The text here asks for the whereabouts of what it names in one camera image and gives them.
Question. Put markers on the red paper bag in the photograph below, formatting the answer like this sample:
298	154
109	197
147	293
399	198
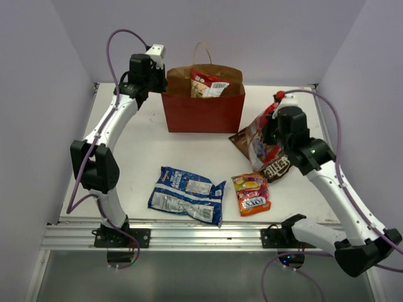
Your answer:
185	114

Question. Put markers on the aluminium front rail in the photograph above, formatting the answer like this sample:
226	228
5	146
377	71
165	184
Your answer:
164	236

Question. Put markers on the red white chips bag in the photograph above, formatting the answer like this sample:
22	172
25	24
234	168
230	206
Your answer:
206	86

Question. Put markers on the orange Fox's candy bag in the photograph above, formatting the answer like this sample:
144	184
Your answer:
252	193

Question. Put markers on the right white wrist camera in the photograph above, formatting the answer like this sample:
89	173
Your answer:
283	99

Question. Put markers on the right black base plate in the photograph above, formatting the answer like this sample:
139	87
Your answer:
276	237

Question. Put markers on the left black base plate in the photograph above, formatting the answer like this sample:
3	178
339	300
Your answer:
106	237

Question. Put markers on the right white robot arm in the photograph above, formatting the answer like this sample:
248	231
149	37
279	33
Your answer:
364	240

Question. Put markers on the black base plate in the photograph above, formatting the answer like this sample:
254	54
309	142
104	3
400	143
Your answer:
276	237
106	237

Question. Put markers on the red assorted candy bag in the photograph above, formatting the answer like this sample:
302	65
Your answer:
260	154

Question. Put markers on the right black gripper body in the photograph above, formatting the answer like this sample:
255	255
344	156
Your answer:
272	134

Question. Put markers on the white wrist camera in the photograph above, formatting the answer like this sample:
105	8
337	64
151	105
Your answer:
283	99
156	53

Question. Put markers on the blue white snack bag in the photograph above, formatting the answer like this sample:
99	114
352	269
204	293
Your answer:
184	193

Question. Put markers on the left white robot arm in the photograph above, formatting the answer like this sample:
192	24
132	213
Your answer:
94	165

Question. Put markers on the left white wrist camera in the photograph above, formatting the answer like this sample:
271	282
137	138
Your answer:
156	53

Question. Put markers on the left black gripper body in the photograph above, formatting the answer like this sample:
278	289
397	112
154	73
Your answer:
155	80

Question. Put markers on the brown kettle chips bag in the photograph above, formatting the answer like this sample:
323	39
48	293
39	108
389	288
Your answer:
278	163

